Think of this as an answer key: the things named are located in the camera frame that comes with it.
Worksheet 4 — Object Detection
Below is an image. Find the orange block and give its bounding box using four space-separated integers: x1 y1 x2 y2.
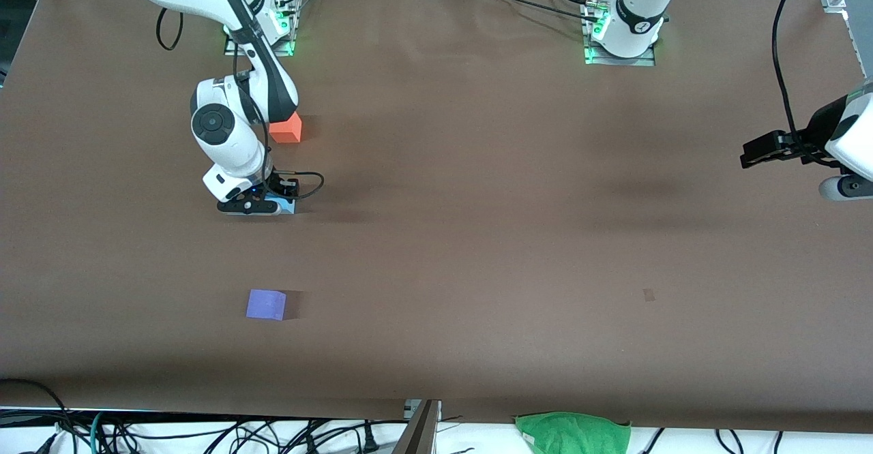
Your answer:
269 112 303 144

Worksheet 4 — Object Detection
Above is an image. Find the purple block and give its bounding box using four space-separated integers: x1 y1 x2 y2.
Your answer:
246 288 288 321

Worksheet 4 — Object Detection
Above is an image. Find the brown table mat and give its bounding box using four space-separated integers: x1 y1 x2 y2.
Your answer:
0 0 873 434

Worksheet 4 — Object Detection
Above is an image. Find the green cloth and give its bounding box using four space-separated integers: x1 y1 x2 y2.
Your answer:
514 411 633 454

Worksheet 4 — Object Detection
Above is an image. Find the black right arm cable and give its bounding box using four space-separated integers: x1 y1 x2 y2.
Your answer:
156 7 325 200

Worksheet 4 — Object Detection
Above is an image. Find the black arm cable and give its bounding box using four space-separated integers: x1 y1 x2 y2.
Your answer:
156 7 325 200
772 0 840 167

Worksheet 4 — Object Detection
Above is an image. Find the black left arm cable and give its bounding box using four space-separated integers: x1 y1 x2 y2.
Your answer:
772 0 840 167

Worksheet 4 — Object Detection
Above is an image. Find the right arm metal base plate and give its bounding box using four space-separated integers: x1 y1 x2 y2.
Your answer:
224 0 301 57

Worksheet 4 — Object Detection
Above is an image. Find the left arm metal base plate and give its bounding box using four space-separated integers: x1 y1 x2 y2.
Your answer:
584 0 657 67

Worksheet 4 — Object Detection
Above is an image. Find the long black table cable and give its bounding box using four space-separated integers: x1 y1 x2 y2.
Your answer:
467 0 601 24

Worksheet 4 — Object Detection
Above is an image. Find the thick black looped cable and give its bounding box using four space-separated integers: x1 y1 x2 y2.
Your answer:
0 378 77 454

